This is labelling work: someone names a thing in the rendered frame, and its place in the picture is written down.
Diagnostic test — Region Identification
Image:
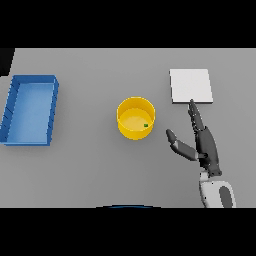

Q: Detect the blue tray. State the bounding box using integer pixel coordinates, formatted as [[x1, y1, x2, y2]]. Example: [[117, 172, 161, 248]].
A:
[[0, 74, 60, 147]]

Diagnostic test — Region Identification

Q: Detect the pale square measuring scale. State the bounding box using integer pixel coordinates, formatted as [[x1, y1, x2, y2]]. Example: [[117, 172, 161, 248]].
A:
[[169, 68, 214, 105]]

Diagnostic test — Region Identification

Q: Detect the yellow bowl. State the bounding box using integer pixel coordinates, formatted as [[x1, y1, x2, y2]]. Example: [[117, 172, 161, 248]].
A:
[[116, 96, 156, 141]]

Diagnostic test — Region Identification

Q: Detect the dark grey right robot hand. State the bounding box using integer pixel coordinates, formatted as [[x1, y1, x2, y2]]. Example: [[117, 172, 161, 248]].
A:
[[165, 98, 223, 178]]

